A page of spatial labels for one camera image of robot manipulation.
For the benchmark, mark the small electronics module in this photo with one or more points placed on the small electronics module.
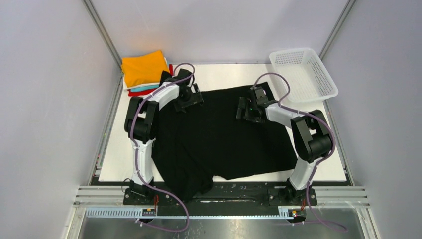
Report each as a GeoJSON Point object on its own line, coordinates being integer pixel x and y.
{"type": "Point", "coordinates": [149, 212]}
{"type": "Point", "coordinates": [297, 213]}

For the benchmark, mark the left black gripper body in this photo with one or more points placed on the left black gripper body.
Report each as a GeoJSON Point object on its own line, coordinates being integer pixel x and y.
{"type": "Point", "coordinates": [189, 99]}

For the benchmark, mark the white plastic basket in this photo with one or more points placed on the white plastic basket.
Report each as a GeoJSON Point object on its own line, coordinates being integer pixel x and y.
{"type": "Point", "coordinates": [307, 77]}

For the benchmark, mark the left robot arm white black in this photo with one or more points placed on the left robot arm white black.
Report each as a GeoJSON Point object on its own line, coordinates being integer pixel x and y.
{"type": "Point", "coordinates": [142, 121]}

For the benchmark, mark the left small electronics module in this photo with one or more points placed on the left small electronics module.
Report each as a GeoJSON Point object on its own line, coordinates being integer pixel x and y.
{"type": "Point", "coordinates": [149, 212]}

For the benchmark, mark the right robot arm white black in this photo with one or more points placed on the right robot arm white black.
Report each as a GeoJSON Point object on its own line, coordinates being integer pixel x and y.
{"type": "Point", "coordinates": [312, 137]}

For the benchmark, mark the white folded t shirt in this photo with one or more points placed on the white folded t shirt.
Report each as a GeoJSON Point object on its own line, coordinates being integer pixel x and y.
{"type": "Point", "coordinates": [138, 86]}

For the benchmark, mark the right small electronics module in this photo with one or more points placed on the right small electronics module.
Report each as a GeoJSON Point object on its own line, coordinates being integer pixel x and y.
{"type": "Point", "coordinates": [297, 213]}

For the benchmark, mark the teal folded t shirt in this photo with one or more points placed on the teal folded t shirt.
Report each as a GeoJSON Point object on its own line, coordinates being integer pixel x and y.
{"type": "Point", "coordinates": [151, 86]}

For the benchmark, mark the white slotted cable duct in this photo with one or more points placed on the white slotted cable duct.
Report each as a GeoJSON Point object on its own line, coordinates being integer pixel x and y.
{"type": "Point", "coordinates": [133, 213]}

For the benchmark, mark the red folded t shirt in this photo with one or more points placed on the red folded t shirt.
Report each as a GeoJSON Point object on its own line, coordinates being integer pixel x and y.
{"type": "Point", "coordinates": [131, 94]}

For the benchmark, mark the black t shirt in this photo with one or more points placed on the black t shirt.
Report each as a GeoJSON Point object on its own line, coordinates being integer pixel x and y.
{"type": "Point", "coordinates": [207, 140]}

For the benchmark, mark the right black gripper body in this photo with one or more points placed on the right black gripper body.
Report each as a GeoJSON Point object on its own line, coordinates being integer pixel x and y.
{"type": "Point", "coordinates": [243, 110]}

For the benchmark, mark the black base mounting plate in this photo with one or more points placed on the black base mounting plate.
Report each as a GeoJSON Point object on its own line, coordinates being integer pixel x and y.
{"type": "Point", "coordinates": [223, 199]}

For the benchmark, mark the orange folded t shirt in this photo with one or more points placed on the orange folded t shirt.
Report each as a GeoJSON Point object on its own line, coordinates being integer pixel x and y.
{"type": "Point", "coordinates": [145, 69]}

